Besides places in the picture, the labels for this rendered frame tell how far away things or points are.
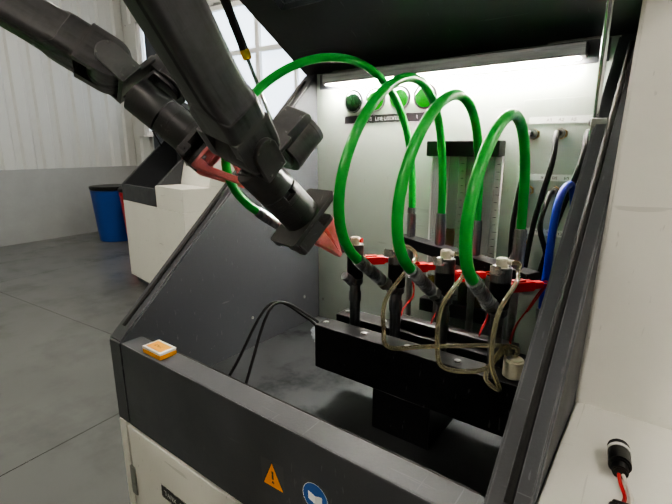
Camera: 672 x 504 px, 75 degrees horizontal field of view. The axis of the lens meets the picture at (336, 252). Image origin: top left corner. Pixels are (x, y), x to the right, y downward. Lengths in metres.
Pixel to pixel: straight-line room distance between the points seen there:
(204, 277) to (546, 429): 0.66
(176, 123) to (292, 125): 0.19
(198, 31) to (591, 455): 0.54
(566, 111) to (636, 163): 0.29
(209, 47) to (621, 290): 0.51
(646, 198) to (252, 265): 0.72
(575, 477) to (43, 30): 0.80
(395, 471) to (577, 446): 0.19
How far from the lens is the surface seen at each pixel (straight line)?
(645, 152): 0.62
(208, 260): 0.91
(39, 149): 7.53
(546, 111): 0.89
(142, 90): 0.72
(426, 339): 0.72
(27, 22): 0.75
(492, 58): 0.90
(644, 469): 0.54
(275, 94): 5.96
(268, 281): 1.03
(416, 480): 0.50
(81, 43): 0.73
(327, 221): 0.63
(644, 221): 0.61
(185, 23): 0.43
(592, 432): 0.57
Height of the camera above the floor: 1.27
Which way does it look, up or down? 13 degrees down
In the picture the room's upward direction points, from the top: straight up
